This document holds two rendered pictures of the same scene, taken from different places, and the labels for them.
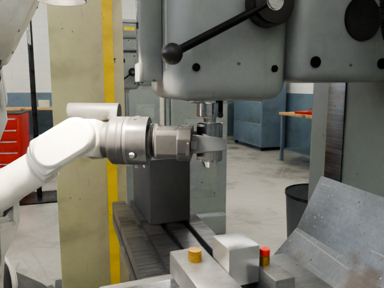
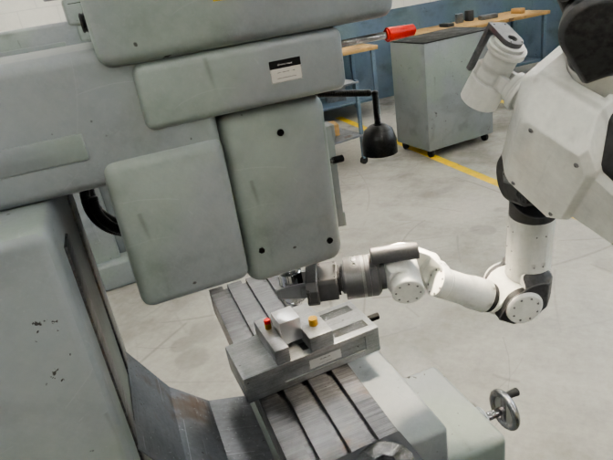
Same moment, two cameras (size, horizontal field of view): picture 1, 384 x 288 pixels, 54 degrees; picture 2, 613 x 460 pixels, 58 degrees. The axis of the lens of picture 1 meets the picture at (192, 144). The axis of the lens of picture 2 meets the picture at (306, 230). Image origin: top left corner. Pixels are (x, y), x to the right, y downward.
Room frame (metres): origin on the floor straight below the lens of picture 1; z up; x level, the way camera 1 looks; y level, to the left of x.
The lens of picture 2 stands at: (1.69, 0.03, 1.81)
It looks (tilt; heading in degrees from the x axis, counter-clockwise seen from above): 24 degrees down; 181
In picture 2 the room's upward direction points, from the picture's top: 9 degrees counter-clockwise
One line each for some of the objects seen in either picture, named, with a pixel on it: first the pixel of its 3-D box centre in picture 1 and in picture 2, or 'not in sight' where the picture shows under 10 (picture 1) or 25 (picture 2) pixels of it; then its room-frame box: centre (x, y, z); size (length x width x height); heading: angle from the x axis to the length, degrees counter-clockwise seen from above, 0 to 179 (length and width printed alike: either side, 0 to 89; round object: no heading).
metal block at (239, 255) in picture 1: (235, 258); (286, 325); (0.57, -0.07, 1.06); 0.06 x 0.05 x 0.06; 21
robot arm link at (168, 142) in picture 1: (159, 142); (336, 280); (0.69, 0.06, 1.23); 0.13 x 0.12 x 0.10; 177
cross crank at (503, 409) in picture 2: not in sight; (493, 413); (0.53, 0.44, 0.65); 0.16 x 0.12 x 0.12; 108
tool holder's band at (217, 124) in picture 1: (209, 124); (289, 272); (0.68, -0.03, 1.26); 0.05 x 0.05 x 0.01
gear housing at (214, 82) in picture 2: not in sight; (229, 70); (0.69, -0.07, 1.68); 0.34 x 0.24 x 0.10; 108
